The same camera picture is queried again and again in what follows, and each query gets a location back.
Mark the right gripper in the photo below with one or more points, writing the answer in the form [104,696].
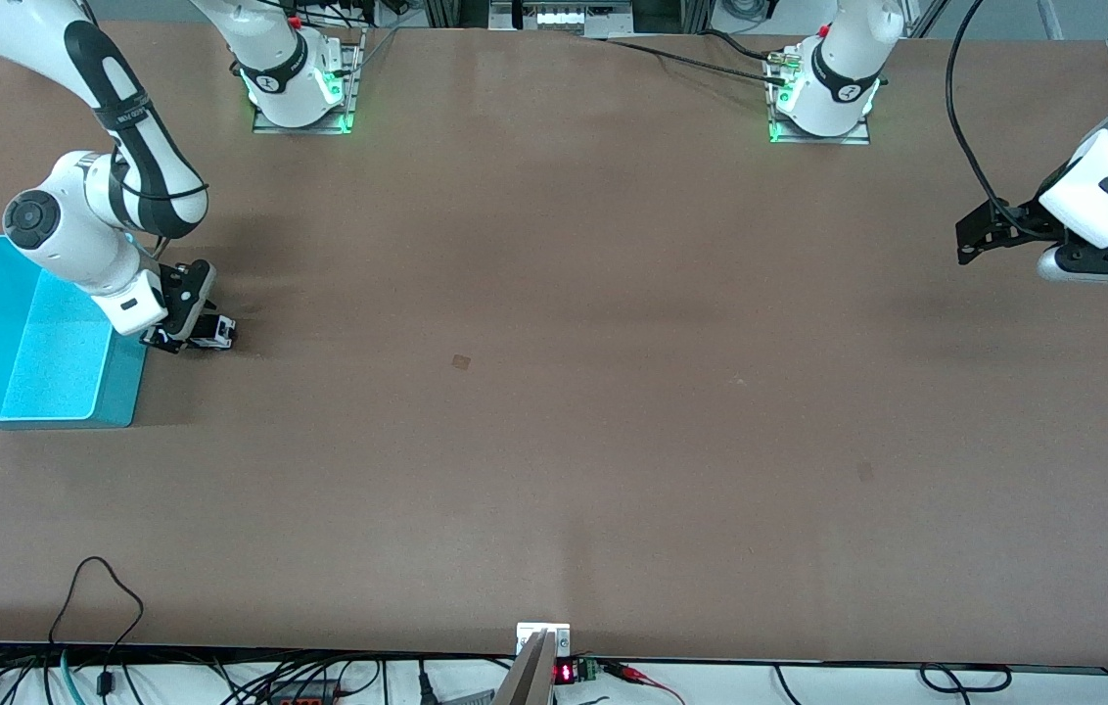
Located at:
[190,295]

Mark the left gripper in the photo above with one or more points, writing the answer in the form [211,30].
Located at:
[1032,218]

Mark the white jeep toy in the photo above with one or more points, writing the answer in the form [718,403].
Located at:
[213,344]

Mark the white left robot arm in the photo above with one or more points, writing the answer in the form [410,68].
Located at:
[843,69]

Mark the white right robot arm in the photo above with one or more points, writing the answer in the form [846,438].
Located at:
[74,230]

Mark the turquoise plastic bin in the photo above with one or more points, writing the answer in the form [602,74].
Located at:
[35,362]

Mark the black power plug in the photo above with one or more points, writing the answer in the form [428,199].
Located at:
[425,685]

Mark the white mounting plate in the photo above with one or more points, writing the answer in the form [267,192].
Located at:
[554,632]

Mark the metal box with lights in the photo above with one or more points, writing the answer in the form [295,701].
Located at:
[564,15]

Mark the grey aluminium bar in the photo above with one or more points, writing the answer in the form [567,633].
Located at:
[530,676]

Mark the red digit display module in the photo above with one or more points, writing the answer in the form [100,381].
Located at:
[566,673]

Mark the red clip lead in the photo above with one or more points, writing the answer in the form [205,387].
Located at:
[637,675]

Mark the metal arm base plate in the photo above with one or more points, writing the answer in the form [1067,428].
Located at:
[823,139]
[351,78]

